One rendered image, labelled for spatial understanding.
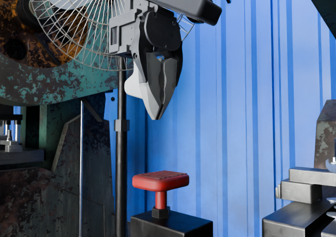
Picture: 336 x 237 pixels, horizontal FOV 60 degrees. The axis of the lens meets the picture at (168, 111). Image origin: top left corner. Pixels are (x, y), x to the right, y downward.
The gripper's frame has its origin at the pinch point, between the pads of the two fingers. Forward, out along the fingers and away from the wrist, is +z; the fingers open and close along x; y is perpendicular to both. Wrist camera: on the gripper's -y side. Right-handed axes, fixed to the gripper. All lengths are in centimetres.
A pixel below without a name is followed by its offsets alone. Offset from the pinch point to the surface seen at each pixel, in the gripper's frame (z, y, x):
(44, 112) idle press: -5, 127, -43
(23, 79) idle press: -17, 98, -20
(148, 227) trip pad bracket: 15.1, -0.9, 2.9
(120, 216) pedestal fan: 33, 52, -35
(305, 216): 14.3, -15.0, -13.0
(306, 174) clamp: 10.0, -12.8, -21.0
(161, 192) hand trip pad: 11.0, -0.8, 0.5
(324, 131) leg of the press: 3.3, -8.9, -48.3
